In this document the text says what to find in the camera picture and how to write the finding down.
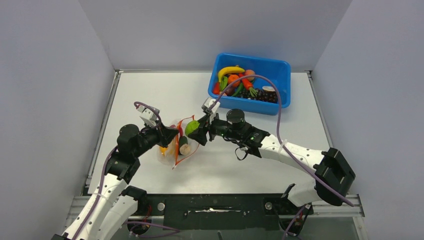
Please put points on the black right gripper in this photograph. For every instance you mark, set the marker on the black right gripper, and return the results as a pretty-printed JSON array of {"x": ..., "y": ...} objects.
[{"x": 200, "y": 133}]

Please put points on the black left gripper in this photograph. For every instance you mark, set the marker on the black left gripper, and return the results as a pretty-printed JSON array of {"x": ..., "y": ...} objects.
[{"x": 167, "y": 134}]

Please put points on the green toy lime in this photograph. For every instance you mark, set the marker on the green toy lime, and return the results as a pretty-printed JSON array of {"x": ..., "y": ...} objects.
[{"x": 191, "y": 127}]

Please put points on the toy avocado half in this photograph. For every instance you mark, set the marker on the toy avocado half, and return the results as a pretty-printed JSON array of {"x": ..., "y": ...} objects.
[{"x": 183, "y": 140}]

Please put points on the yellow toy bell pepper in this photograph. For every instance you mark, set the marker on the yellow toy bell pepper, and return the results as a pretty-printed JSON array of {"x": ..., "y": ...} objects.
[{"x": 165, "y": 151}]

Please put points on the clear zip top bag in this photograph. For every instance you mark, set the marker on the clear zip top bag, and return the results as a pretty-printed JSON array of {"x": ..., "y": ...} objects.
[{"x": 174, "y": 159}]

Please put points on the white toy garlic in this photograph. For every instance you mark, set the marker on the white toy garlic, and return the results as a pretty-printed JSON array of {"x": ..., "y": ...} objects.
[{"x": 184, "y": 149}]

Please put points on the red toy chili pepper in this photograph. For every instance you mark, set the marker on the red toy chili pepper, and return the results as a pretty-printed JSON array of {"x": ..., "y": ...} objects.
[{"x": 216, "y": 88}]

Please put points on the toy peach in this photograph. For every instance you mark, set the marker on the toy peach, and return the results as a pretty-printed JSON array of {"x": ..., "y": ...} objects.
[{"x": 250, "y": 73}]

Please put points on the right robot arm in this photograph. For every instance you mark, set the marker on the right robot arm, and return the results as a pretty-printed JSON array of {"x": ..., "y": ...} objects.
[{"x": 331, "y": 175}]

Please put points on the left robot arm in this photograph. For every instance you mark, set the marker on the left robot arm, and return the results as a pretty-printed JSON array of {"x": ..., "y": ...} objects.
[{"x": 114, "y": 200}]

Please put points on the purple toy onion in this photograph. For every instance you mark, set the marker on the purple toy onion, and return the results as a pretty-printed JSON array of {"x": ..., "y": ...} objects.
[{"x": 230, "y": 91}]

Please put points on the green toy leaf vegetable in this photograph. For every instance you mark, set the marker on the green toy leaf vegetable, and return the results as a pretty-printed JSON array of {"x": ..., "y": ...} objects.
[{"x": 223, "y": 83}]

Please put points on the green toy chili pepper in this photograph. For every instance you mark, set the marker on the green toy chili pepper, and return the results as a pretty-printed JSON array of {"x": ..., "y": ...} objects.
[{"x": 238, "y": 90}]

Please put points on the orange toy tangerine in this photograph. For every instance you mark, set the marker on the orange toy tangerine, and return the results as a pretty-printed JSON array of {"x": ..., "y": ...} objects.
[{"x": 233, "y": 78}]

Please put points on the orange toy carrot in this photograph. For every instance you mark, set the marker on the orange toy carrot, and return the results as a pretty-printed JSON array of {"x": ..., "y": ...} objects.
[{"x": 248, "y": 90}]

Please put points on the yellow toy banana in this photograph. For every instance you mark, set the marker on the yellow toy banana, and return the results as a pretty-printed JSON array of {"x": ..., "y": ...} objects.
[{"x": 229, "y": 70}]

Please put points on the dark toy grapes bunch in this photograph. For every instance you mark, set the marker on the dark toy grapes bunch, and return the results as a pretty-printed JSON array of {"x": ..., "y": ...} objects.
[{"x": 262, "y": 95}]

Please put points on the brown white toy mushroom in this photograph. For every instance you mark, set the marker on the brown white toy mushroom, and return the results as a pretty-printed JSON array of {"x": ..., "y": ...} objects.
[{"x": 268, "y": 89}]

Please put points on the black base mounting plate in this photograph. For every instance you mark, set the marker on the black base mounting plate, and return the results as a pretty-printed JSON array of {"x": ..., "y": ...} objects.
[{"x": 188, "y": 212}]

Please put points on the blue plastic bin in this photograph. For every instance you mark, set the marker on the blue plastic bin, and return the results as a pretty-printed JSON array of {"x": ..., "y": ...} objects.
[{"x": 277, "y": 71}]

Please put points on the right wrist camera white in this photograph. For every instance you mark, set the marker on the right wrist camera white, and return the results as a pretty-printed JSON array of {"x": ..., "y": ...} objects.
[{"x": 210, "y": 106}]

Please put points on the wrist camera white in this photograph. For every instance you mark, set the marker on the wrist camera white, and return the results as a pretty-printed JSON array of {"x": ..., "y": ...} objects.
[
  {"x": 210, "y": 106},
  {"x": 148, "y": 115}
]

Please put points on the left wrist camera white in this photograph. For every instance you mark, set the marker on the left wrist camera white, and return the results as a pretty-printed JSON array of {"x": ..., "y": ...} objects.
[{"x": 148, "y": 115}]

